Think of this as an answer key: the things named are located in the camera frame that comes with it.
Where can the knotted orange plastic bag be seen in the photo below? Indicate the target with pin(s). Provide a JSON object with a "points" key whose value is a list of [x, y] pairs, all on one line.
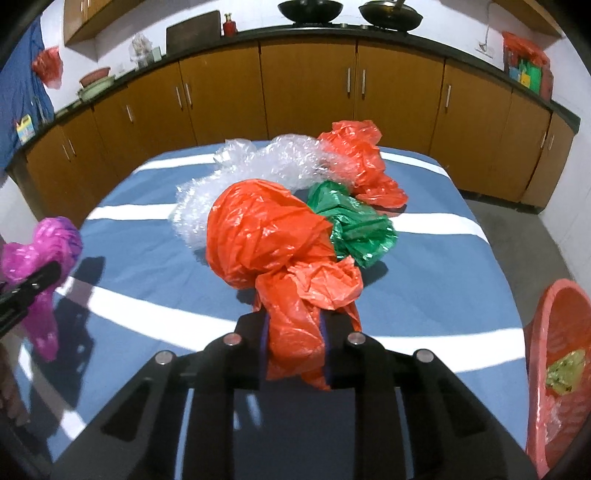
{"points": [[263, 240]]}

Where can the hanging orange plastic bag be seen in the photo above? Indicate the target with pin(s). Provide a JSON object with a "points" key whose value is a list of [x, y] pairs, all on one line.
{"points": [[47, 67]]}

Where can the yellow-green foil wrapper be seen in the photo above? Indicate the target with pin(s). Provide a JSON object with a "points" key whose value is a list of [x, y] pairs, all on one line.
{"points": [[565, 371]]}

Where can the red bottle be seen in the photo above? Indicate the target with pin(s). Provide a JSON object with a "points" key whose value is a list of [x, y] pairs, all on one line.
{"points": [[229, 25]]}

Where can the blue white striped tablecloth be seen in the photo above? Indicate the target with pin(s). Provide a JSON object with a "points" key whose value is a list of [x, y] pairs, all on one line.
{"points": [[425, 277]]}

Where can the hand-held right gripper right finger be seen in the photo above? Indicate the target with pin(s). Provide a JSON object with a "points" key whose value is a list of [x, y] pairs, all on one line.
{"points": [[339, 364]]}

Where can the orange bag over thermoses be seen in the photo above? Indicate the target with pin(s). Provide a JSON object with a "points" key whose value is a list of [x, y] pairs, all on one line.
{"points": [[524, 48]]}

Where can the clear plastic bags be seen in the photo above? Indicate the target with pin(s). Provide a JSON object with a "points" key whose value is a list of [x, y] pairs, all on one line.
{"points": [[258, 161]]}

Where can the clear bag on counter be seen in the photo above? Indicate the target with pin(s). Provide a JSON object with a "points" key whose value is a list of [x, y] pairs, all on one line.
{"points": [[144, 48]]}

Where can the crumpled orange plastic bag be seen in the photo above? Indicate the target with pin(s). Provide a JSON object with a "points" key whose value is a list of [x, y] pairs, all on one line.
{"points": [[360, 157]]}

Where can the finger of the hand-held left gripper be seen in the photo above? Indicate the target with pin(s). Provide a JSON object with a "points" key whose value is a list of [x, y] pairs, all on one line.
{"points": [[27, 288]]}

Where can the wooden lower cabinets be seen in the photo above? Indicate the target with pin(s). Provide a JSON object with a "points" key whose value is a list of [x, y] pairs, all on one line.
{"points": [[304, 87]]}

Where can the black open wok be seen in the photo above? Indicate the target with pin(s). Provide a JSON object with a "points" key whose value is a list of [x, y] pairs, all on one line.
{"points": [[310, 10]]}

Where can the white plastic bag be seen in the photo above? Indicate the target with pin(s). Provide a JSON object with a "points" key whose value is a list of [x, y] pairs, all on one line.
{"points": [[554, 417]]}

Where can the green canister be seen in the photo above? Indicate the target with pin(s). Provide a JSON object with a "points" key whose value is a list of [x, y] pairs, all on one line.
{"points": [[526, 74]]}

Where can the hanging blue cloth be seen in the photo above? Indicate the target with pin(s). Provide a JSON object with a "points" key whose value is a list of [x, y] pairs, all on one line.
{"points": [[21, 83]]}

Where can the pink plastic bag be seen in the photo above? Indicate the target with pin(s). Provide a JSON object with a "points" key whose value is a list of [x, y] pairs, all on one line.
{"points": [[46, 240]]}

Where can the green plastic bag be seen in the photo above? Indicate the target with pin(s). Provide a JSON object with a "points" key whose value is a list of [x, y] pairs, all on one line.
{"points": [[355, 221]]}

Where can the person's left hand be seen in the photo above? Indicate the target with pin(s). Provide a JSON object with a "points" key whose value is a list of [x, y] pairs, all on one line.
{"points": [[11, 387]]}

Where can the red plastic trash basket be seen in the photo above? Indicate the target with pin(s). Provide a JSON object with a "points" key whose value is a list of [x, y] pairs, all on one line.
{"points": [[540, 332]]}

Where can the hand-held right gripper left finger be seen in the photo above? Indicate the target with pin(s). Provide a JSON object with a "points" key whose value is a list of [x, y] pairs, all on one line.
{"points": [[249, 360]]}

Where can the red bowl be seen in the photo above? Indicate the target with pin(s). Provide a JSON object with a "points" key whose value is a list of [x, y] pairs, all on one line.
{"points": [[94, 76]]}

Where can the dark cutting board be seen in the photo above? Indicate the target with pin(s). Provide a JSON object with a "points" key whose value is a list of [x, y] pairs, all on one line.
{"points": [[194, 27]]}

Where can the green bowl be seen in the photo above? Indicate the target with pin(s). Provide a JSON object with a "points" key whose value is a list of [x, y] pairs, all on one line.
{"points": [[94, 90]]}

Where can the black wok with lid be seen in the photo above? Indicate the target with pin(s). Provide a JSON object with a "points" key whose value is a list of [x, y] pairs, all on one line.
{"points": [[390, 16]]}

